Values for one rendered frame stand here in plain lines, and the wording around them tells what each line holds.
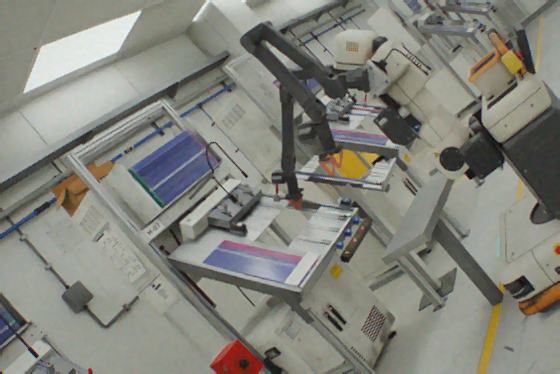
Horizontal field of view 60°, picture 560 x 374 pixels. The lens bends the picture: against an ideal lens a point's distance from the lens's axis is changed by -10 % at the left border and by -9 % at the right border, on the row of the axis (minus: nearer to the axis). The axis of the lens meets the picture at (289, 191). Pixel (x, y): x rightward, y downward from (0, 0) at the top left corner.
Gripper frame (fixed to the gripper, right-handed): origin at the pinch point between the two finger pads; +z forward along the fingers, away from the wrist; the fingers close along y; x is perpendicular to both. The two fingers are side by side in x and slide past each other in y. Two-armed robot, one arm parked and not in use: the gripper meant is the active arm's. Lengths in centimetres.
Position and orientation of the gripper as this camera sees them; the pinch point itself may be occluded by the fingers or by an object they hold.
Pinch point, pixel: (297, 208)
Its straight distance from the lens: 277.1
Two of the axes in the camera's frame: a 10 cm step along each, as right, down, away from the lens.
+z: 2.0, 8.8, 4.2
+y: -4.3, 4.7, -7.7
